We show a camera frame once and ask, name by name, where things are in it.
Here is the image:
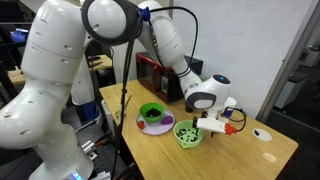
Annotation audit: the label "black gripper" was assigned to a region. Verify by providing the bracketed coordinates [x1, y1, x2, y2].
[192, 110, 210, 138]

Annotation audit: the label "light green bowl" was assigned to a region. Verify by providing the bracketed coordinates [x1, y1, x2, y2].
[172, 119, 205, 150]

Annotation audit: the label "bright green bowl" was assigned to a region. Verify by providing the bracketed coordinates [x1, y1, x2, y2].
[139, 101, 166, 124]

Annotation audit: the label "purple toy grapes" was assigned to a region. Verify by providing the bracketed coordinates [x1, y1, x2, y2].
[160, 114, 175, 126]

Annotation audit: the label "lavender plate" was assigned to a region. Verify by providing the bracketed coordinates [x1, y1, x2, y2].
[135, 108, 176, 137]

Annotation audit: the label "dark beans pile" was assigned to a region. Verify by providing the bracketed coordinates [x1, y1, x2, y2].
[145, 107, 163, 118]

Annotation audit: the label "small white black dish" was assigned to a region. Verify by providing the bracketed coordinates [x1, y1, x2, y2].
[252, 127, 273, 143]

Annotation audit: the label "red and black microwave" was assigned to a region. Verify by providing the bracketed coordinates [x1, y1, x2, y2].
[135, 51, 204, 104]

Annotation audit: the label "white cabinet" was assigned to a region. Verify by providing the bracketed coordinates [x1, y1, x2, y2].
[273, 71, 308, 110]

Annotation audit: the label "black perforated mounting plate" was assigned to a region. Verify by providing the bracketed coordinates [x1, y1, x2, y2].
[89, 143, 141, 180]

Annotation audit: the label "wooden desk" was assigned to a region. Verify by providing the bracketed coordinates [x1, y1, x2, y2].
[87, 53, 114, 73]

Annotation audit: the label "blue glove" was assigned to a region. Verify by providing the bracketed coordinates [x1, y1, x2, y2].
[9, 28, 29, 44]

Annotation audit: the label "white wrist camera, red mount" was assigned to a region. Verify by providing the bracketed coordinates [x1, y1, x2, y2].
[195, 117, 238, 136]

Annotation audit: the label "silver clamp with orange handle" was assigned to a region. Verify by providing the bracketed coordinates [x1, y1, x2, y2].
[94, 170, 113, 180]

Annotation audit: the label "silver clamp with red handle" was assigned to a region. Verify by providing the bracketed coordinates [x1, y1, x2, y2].
[80, 131, 113, 162]

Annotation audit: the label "grey metal door frame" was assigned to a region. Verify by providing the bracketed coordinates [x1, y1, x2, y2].
[255, 0, 320, 123]

